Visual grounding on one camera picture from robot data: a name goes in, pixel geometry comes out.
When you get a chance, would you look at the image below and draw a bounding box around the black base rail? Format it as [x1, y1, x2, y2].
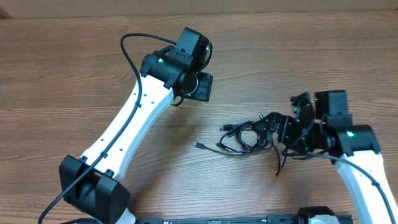
[136, 206, 354, 224]

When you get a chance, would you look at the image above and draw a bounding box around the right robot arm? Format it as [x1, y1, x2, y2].
[251, 90, 397, 223]

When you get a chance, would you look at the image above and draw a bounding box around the black USB cable bundle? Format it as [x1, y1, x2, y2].
[191, 112, 289, 177]

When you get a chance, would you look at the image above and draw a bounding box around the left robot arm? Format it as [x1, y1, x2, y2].
[54, 27, 213, 223]

